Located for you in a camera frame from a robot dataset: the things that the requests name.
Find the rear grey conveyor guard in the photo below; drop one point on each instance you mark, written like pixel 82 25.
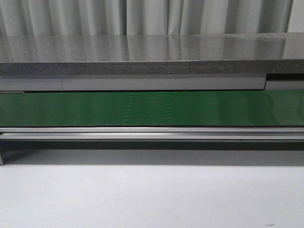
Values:
pixel 238 81

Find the green conveyor belt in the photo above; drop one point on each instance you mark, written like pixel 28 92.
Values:
pixel 175 108

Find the grey stone slab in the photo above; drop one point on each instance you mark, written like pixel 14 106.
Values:
pixel 270 53

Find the grey pleated curtain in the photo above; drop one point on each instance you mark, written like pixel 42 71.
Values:
pixel 142 17

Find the front aluminium conveyor rail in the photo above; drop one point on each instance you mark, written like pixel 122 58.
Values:
pixel 272 133

